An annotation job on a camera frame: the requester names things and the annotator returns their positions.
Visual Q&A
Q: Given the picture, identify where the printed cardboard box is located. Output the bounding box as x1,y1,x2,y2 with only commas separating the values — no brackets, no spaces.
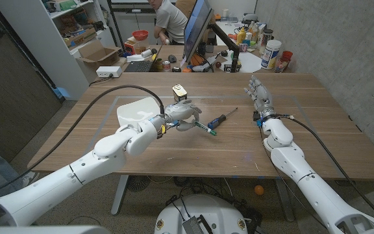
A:
64,27,97,49

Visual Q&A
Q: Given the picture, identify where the white sneaker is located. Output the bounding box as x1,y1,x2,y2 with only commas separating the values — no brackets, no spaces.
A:
21,171,41,189

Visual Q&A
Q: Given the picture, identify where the yellow squeeze bottle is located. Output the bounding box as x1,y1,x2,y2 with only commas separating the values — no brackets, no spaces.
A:
235,27,247,46

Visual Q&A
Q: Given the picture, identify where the black power cable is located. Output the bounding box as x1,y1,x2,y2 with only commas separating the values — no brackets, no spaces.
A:
88,75,114,87

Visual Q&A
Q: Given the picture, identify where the blue black handled screwdriver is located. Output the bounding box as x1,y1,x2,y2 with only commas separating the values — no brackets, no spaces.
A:
207,107,239,131

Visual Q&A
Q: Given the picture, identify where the white canister blue label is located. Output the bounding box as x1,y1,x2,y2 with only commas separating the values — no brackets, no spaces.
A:
260,39,282,70

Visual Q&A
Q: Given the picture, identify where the open cardboard box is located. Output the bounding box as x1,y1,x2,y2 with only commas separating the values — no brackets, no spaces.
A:
75,38,123,68

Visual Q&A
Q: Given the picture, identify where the dark lidded jar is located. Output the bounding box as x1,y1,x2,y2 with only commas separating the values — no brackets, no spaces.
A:
262,28,274,49

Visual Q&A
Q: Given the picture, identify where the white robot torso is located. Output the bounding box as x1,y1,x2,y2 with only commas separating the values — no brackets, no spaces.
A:
154,194,249,234

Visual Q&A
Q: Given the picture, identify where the white paper sheet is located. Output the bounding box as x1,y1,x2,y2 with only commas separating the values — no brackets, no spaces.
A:
225,51,263,73

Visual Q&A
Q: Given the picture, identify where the orange basketball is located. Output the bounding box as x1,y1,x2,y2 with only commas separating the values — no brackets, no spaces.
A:
190,53,204,67

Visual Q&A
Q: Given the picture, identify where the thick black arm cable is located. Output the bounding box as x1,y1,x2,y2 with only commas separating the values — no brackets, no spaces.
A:
279,114,374,225
0,84,166,201

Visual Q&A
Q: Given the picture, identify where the white power box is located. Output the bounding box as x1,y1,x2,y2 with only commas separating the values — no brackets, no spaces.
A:
95,66,123,79

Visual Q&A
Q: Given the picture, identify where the black keyboard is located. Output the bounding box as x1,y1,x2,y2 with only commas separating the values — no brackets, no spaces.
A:
124,60,154,73

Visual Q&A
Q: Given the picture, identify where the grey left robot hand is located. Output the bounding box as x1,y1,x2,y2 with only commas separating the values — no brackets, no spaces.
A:
159,99,204,133

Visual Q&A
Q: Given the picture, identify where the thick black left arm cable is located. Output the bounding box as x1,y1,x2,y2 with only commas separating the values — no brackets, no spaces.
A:
0,84,166,201

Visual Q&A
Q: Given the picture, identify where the person in grey shirt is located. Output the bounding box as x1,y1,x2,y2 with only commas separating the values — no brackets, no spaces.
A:
147,0,190,46

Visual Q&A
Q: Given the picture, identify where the grey table leg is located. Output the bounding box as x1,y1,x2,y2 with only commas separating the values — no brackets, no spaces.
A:
110,175,129,216
273,177,295,222

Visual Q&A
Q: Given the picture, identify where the white paper plate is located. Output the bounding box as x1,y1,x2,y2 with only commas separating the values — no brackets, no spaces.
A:
116,96,162,127

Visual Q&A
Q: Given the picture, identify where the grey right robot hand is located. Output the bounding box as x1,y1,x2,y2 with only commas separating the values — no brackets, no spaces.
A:
243,75,277,120

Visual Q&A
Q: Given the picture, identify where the red bowl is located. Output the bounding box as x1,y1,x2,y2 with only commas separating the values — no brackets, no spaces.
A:
131,29,149,42

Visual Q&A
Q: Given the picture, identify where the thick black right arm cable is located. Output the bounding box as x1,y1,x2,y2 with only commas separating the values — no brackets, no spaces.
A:
279,114,374,225

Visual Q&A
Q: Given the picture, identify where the black computer monitor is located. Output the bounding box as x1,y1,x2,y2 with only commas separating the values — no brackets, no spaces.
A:
183,0,214,64

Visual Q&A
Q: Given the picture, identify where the green white marker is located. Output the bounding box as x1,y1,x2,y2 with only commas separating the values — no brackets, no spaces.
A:
193,120,218,137

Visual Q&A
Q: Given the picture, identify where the white shelf unit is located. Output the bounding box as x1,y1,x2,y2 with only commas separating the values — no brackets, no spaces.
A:
0,0,116,100

